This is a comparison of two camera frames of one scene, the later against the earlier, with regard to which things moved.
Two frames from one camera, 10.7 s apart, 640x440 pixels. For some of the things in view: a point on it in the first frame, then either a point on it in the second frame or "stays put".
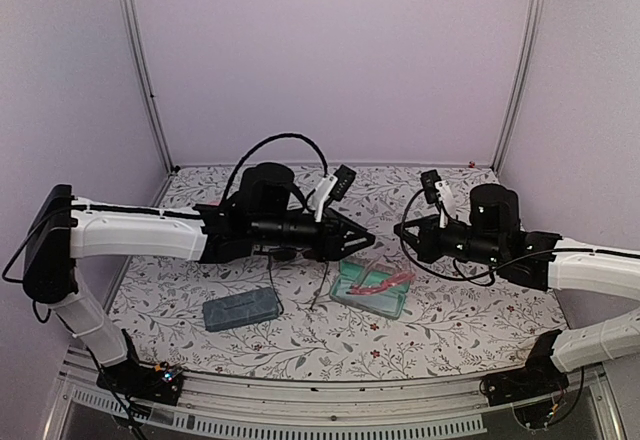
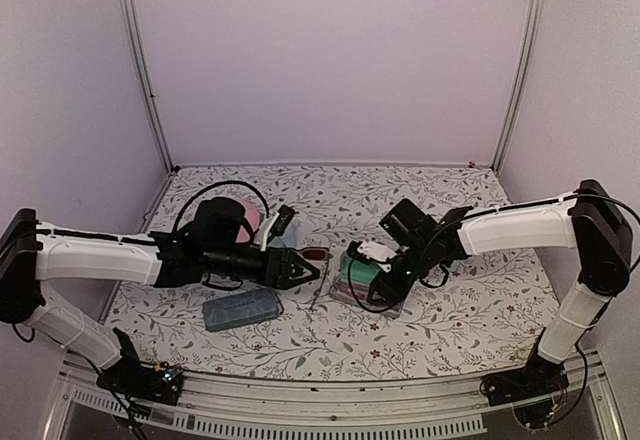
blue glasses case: (241, 310) stays put
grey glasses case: (388, 302) stays put
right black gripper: (425, 246) to (392, 291)
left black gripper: (336, 227) to (282, 279)
